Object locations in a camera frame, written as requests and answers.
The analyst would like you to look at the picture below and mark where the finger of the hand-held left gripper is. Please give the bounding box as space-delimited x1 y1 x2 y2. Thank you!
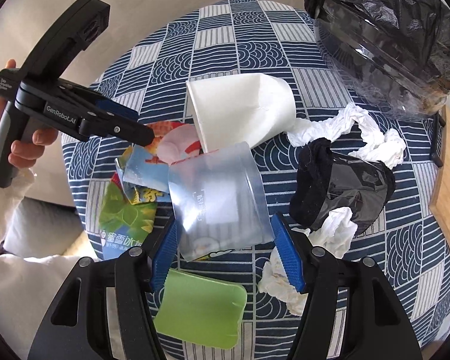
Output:
79 113 155 147
94 95 140 121

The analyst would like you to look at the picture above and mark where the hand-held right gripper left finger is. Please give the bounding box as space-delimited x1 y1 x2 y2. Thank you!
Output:
27 214 178 360

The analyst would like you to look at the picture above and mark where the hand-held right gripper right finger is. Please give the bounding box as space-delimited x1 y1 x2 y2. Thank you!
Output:
270 213 424 360

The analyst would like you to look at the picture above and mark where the pink red snack wrapper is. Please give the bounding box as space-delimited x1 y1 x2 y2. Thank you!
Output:
144 121 204 166

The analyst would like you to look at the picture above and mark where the clear plastic cup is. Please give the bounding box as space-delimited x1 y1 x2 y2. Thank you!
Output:
167 141 277 264

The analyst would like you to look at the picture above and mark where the clear plastic trash bin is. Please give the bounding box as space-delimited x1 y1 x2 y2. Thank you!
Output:
313 0 450 123

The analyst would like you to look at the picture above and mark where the bin with black bag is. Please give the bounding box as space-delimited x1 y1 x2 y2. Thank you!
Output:
304 0 450 91

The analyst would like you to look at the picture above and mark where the person's left forearm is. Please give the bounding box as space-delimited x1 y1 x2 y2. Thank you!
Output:
0 120 37 214

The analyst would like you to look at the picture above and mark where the person's left hand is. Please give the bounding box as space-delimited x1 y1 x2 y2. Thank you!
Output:
0 59 59 170

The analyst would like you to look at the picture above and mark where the silver blue foil wrapper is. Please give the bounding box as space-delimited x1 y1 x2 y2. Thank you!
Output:
114 145 172 205

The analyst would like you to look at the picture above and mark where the green printed drink packet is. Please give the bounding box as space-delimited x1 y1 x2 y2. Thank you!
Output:
97 172 159 262

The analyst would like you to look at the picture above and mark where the light green plastic box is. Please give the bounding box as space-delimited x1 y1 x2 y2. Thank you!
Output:
152 268 248 350

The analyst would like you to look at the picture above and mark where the black sock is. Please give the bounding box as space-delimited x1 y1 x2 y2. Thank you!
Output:
289 139 336 230

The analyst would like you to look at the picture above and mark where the black plastic film wrapper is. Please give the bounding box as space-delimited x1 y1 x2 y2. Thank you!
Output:
310 153 397 234

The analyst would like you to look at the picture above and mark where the grey cushion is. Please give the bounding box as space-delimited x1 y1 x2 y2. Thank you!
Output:
0 196 86 256

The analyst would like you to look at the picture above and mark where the crushed white paper cup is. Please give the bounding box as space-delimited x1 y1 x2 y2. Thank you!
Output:
185 74 297 155

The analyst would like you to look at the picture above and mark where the long crumpled white tissue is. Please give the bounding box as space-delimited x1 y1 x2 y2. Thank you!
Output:
286 103 406 170

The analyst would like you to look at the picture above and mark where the blue patterned round table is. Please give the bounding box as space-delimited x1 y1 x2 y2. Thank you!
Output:
60 0 450 360

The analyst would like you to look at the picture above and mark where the person's white clothing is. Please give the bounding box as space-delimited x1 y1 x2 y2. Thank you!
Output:
0 252 100 360

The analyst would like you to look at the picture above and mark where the black flat device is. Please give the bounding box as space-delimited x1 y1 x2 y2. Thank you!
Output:
430 112 446 168

